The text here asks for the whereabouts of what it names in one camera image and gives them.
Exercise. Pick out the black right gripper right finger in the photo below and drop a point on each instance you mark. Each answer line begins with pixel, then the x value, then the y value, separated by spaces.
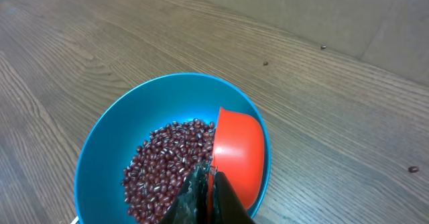
pixel 226 206

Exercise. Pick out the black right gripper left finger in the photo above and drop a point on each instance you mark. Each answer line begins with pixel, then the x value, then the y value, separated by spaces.
pixel 190 205

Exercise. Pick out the red measuring scoop blue handle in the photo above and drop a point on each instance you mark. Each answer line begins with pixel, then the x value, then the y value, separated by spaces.
pixel 238 151

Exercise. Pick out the red beans in bowl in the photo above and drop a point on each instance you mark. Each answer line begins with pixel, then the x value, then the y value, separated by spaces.
pixel 158 170

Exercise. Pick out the blue plastic bowl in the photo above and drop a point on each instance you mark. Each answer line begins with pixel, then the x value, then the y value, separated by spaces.
pixel 112 142

